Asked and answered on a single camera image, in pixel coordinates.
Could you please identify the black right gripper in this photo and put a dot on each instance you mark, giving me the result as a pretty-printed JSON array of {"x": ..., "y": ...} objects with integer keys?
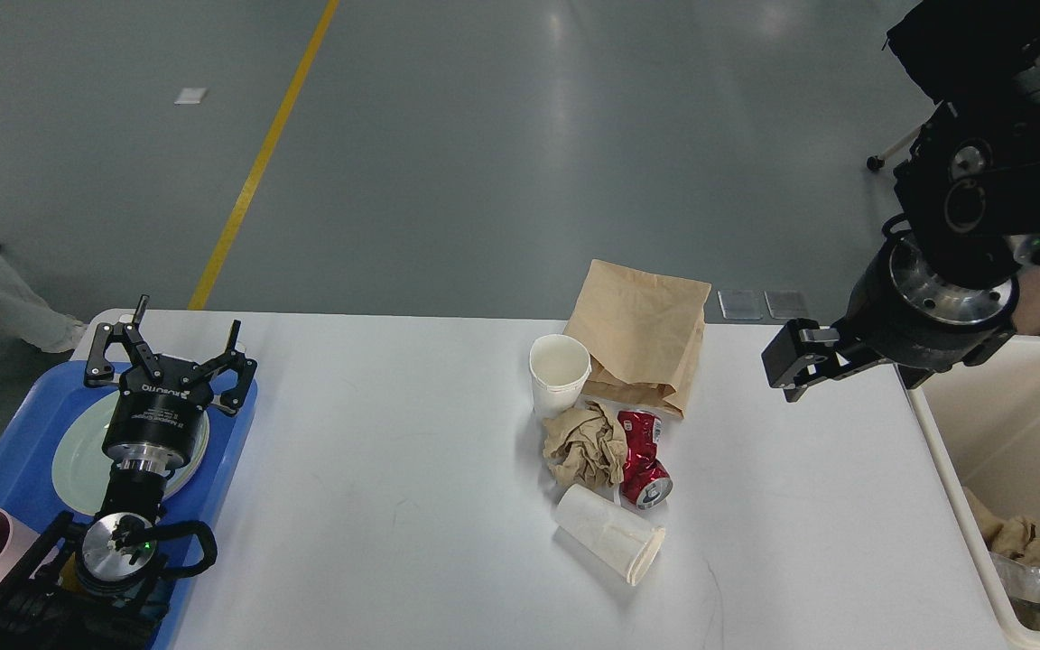
[{"x": 900, "y": 311}]

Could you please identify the metal floor plate right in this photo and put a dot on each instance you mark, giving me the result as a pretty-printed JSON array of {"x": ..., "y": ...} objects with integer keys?
[{"x": 786, "y": 305}]

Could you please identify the lying white paper cup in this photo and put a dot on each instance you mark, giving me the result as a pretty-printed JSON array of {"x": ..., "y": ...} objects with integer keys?
[{"x": 626, "y": 542}]

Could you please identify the upright white paper cup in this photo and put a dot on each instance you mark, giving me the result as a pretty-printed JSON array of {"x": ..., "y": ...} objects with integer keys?
[{"x": 559, "y": 366}]

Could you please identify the metal floor plate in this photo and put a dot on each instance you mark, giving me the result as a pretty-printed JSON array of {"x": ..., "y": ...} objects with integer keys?
[
  {"x": 739, "y": 305},
  {"x": 786, "y": 305}
]

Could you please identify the dark green mug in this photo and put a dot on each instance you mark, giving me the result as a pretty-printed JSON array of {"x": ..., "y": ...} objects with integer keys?
[{"x": 69, "y": 578}]

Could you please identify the white office chair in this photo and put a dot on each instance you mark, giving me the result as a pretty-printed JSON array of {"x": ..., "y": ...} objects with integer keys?
[{"x": 876, "y": 162}]

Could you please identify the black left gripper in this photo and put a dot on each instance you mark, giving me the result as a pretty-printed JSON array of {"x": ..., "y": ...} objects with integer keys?
[{"x": 154, "y": 420}]

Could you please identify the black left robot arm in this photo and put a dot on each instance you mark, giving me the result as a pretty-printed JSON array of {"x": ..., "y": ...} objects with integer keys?
[{"x": 113, "y": 575}]

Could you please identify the beige plastic bin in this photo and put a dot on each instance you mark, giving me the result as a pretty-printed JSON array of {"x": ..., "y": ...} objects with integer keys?
[{"x": 982, "y": 425}]

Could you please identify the brown napkin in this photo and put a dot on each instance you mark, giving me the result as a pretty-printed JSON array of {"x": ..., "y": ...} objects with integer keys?
[
  {"x": 1017, "y": 540},
  {"x": 586, "y": 446}
]

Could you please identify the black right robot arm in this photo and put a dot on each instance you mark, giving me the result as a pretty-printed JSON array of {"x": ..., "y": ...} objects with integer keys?
[{"x": 970, "y": 189}]

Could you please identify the crushed red soda can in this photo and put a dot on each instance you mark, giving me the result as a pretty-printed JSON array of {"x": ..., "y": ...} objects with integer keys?
[{"x": 646, "y": 482}]

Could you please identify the light green plate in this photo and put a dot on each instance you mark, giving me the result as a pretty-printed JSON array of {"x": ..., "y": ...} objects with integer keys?
[{"x": 80, "y": 470}]

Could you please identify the metal floor plate left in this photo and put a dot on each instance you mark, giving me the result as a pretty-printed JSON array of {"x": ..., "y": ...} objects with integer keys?
[{"x": 739, "y": 305}]

